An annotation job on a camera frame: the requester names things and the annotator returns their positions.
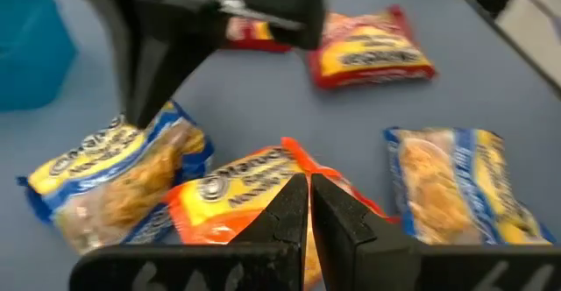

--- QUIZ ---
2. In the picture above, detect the blue Maruchan ramen packet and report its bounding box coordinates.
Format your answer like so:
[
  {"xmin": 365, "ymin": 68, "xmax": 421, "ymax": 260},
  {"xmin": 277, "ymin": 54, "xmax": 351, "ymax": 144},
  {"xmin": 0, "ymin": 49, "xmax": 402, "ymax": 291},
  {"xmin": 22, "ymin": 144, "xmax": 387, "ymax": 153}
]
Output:
[
  {"xmin": 16, "ymin": 100, "xmax": 216, "ymax": 256},
  {"xmin": 383, "ymin": 126, "xmax": 557, "ymax": 246}
]

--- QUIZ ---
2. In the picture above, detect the blue-grey table mat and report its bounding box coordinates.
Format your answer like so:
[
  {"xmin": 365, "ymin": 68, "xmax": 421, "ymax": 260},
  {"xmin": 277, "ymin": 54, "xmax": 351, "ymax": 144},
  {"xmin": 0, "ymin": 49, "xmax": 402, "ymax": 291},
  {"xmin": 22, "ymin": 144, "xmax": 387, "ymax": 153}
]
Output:
[{"xmin": 0, "ymin": 0, "xmax": 561, "ymax": 291}]

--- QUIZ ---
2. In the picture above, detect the teal blue plastic bin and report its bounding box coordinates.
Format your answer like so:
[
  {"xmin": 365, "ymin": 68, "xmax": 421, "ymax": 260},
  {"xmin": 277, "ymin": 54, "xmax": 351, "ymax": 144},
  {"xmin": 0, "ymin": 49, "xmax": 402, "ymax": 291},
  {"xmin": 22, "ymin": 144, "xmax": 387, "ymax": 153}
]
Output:
[{"xmin": 0, "ymin": 0, "xmax": 80, "ymax": 113}]

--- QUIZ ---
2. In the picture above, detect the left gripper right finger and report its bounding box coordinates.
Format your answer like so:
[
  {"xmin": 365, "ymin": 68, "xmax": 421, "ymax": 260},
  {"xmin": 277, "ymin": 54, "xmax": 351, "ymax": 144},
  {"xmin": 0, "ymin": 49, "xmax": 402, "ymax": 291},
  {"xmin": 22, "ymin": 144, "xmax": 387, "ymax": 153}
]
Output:
[{"xmin": 309, "ymin": 172, "xmax": 561, "ymax": 291}]

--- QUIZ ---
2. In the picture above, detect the orange Maruchan ramen packet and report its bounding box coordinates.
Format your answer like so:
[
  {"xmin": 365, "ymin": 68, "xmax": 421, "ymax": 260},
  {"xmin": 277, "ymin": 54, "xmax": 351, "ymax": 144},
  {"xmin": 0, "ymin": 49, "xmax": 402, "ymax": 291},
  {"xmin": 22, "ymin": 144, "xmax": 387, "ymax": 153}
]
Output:
[{"xmin": 164, "ymin": 136, "xmax": 398, "ymax": 291}]

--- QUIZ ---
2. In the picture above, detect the black aluminium table frame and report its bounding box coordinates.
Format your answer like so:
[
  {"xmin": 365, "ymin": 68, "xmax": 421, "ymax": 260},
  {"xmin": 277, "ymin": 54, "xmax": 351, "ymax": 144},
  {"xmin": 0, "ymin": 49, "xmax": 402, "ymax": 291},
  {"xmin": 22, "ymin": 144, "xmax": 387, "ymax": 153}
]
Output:
[{"xmin": 459, "ymin": 0, "xmax": 561, "ymax": 102}]

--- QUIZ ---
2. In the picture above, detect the red Maruchan ramen packet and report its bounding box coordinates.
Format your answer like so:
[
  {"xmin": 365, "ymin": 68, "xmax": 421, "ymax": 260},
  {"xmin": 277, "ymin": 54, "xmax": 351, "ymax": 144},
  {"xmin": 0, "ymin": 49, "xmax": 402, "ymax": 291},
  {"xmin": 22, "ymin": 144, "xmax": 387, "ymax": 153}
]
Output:
[
  {"xmin": 306, "ymin": 4, "xmax": 437, "ymax": 90},
  {"xmin": 221, "ymin": 17, "xmax": 293, "ymax": 54}
]

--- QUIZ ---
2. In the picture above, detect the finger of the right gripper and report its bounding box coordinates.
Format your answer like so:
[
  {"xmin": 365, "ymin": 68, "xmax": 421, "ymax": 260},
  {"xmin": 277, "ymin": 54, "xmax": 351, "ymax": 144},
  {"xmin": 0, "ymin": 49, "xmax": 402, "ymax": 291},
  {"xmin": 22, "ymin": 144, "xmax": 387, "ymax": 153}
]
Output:
[
  {"xmin": 238, "ymin": 0, "xmax": 328, "ymax": 49},
  {"xmin": 117, "ymin": 0, "xmax": 229, "ymax": 128}
]

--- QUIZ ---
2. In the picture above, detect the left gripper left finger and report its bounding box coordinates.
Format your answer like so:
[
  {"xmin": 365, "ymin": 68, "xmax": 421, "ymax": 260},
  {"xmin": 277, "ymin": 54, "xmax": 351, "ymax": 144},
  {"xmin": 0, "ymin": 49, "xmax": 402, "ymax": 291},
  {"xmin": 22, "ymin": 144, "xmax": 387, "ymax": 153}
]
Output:
[{"xmin": 69, "ymin": 172, "xmax": 309, "ymax": 291}]

